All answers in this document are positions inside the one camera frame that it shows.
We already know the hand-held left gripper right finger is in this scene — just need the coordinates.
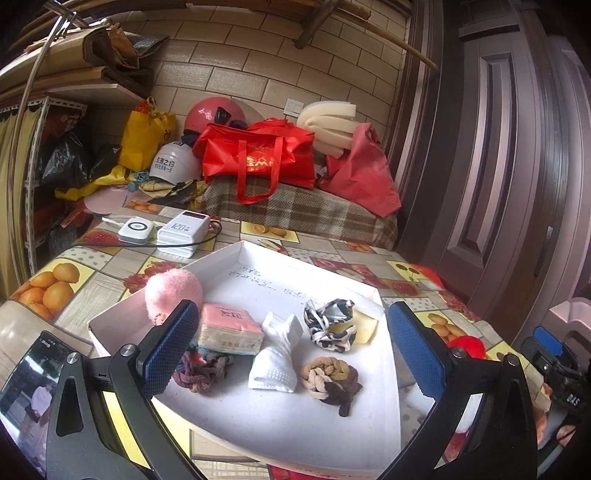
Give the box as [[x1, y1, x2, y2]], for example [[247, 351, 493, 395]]
[[379, 301, 539, 480]]

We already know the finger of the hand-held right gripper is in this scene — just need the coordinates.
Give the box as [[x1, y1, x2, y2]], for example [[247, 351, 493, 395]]
[[521, 325, 565, 366]]

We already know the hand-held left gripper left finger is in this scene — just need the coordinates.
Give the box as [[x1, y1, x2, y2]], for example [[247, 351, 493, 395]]
[[46, 299, 204, 480]]

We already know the purple braided hair tie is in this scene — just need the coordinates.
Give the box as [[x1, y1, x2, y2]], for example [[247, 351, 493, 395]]
[[173, 351, 232, 394]]

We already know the yellow foam sponge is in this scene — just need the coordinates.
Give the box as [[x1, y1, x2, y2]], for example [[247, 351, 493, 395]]
[[330, 309, 379, 346]]

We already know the pink plush ball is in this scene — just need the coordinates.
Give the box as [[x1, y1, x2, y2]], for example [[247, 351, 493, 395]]
[[144, 270, 204, 326]]

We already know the pink tissue pack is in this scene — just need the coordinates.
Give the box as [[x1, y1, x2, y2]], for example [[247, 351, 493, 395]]
[[198, 302, 265, 356]]

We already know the beige brown braided hair tie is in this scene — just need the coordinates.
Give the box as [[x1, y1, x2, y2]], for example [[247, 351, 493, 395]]
[[300, 355, 363, 417]]

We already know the black white patterned scrunchie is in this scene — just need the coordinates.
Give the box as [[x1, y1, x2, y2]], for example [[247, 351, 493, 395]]
[[303, 298, 358, 354]]

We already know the white sock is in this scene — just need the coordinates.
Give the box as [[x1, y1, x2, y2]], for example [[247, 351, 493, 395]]
[[248, 311, 303, 393]]

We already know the white cardboard box tray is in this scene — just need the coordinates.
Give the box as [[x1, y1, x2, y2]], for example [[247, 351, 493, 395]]
[[88, 239, 402, 474]]

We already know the red plush ball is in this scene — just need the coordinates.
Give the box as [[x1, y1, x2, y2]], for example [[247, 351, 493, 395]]
[[445, 336, 491, 361]]

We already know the fruit print tablecloth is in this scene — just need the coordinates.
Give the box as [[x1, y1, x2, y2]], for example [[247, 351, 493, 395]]
[[0, 203, 555, 480]]

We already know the white power bank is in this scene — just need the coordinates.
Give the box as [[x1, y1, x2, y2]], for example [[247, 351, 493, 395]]
[[156, 209, 213, 258]]

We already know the white round-marked charger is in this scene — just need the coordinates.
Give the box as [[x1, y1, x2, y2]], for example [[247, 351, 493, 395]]
[[117, 216, 153, 245]]

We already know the black smartphone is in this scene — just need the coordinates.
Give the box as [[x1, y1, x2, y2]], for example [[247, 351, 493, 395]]
[[0, 330, 93, 476]]

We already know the pink round pad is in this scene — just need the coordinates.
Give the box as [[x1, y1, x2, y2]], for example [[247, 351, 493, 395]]
[[85, 189, 127, 215]]

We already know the dark brown door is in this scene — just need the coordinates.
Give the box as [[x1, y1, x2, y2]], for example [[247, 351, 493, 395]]
[[397, 0, 591, 333]]

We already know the yellow cloth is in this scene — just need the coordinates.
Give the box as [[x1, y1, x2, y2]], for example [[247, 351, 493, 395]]
[[55, 166, 139, 200]]

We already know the white helmet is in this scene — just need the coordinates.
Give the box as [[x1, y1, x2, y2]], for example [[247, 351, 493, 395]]
[[148, 141, 200, 182]]

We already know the red cloth bag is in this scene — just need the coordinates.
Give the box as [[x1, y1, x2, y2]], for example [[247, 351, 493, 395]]
[[318, 122, 402, 217]]

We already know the red tote bag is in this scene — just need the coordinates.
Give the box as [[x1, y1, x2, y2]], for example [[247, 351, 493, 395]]
[[191, 117, 317, 205]]

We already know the yellow shopping bag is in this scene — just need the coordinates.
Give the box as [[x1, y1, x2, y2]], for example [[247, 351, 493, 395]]
[[119, 96, 177, 171]]

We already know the black plastic bag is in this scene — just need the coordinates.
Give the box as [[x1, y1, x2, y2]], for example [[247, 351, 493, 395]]
[[39, 134, 123, 188]]

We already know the cream shelf curtain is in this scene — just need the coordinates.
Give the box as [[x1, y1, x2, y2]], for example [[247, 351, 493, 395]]
[[0, 104, 42, 287]]

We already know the red helmet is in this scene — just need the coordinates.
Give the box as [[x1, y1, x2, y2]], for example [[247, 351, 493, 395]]
[[185, 97, 246, 134]]

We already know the cream foam roll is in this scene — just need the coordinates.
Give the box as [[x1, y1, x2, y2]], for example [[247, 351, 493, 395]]
[[296, 100, 358, 153]]

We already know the metal shelf rack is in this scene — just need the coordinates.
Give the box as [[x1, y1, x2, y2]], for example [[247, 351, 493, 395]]
[[0, 9, 88, 259]]

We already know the bamboo pole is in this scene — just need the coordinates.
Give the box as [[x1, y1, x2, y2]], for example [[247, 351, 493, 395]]
[[323, 9, 438, 71]]

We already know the stack of cardboard sheets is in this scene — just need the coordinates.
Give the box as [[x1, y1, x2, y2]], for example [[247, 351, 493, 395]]
[[0, 28, 171, 97]]

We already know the wooden stick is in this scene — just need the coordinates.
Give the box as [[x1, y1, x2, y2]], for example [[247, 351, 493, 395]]
[[294, 0, 340, 49]]

